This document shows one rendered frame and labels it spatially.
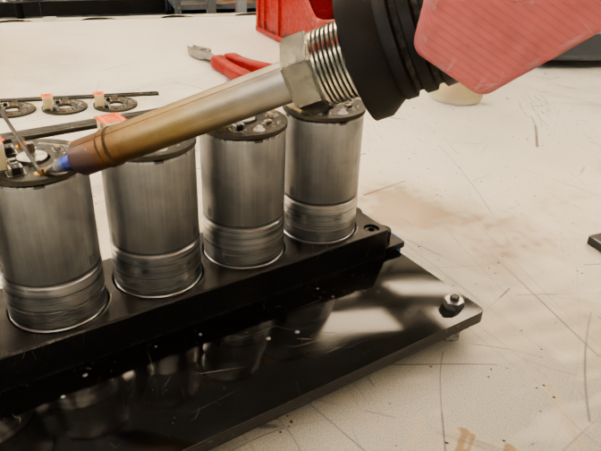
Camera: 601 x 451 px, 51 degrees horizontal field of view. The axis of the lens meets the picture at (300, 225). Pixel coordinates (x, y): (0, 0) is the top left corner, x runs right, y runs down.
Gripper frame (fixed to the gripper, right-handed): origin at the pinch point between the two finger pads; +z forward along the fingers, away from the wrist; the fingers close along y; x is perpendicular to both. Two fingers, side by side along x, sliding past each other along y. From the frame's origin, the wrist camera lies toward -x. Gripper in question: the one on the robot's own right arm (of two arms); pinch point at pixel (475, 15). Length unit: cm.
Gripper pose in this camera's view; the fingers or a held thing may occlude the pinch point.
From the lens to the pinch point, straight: 11.8
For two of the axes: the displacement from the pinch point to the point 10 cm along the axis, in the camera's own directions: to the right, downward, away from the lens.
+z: -5.1, 7.1, 4.9
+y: -1.9, 4.7, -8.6
